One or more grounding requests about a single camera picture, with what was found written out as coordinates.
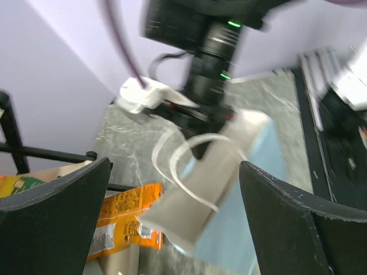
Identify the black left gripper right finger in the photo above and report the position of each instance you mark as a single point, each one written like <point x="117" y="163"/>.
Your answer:
<point x="297" y="232"/>

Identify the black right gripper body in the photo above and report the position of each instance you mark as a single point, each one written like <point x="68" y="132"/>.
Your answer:
<point x="194" y="121"/>

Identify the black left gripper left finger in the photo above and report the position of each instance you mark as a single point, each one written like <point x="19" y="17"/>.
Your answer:
<point x="48" y="229"/>

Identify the light blue paper bag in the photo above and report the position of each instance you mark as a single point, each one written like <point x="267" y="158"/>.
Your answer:
<point x="206" y="218"/>

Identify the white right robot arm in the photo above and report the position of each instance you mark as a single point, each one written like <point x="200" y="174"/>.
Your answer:
<point x="210" y="31"/>

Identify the orange snack bag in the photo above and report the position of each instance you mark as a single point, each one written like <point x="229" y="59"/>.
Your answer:
<point x="118" y="225"/>

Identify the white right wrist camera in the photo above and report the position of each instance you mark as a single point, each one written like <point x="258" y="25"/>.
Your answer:
<point x="134" y="99"/>

